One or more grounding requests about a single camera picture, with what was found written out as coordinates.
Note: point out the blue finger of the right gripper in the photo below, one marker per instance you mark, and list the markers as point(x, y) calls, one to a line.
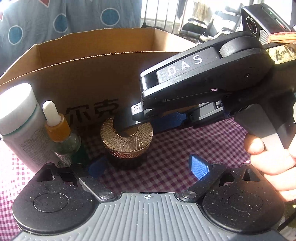
point(130, 117)
point(168, 122)

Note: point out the person's right hand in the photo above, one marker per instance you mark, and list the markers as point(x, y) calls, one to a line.
point(277, 166)

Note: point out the purple checkered tablecloth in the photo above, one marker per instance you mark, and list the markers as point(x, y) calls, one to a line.
point(165, 169)

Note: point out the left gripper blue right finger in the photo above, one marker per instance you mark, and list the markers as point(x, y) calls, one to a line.
point(207, 175)

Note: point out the white pill bottle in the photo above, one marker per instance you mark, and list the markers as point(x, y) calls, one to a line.
point(23, 127)

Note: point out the blue patterned blanket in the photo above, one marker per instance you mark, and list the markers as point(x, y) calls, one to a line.
point(27, 23)

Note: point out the brown cardboard box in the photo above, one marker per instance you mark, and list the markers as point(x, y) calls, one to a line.
point(90, 75)

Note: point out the gold lidded jar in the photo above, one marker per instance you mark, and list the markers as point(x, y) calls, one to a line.
point(126, 150)

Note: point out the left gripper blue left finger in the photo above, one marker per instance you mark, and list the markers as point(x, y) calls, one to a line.
point(88, 177)

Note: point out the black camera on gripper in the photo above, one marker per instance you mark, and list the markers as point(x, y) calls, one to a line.
point(262, 21)

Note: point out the metal balcony railing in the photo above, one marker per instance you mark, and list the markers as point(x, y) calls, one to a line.
point(163, 14)

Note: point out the wheelchair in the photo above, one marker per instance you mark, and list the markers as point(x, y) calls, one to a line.
point(199, 32)

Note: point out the green dropper bottle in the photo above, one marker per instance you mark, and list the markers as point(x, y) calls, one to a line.
point(66, 143)

